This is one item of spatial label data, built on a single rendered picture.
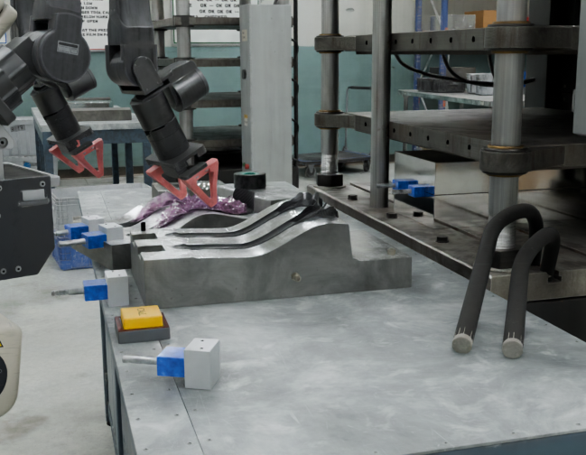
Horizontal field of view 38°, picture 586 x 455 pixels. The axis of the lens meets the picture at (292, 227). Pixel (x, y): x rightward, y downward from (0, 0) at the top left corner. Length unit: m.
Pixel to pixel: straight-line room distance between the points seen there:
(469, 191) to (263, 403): 1.27
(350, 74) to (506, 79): 7.64
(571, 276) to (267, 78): 4.26
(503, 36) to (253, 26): 4.22
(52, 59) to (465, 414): 0.74
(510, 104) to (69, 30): 0.92
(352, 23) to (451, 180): 7.25
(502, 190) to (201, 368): 0.88
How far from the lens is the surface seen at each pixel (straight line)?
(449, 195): 2.23
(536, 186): 2.35
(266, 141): 5.94
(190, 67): 1.41
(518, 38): 1.77
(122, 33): 1.34
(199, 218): 1.83
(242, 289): 1.52
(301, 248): 1.53
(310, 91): 9.23
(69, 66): 1.28
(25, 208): 1.42
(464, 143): 2.08
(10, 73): 1.27
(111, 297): 1.53
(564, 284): 1.88
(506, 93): 1.79
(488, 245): 1.55
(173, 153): 1.39
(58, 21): 1.28
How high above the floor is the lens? 1.24
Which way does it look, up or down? 12 degrees down
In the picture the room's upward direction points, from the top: straight up
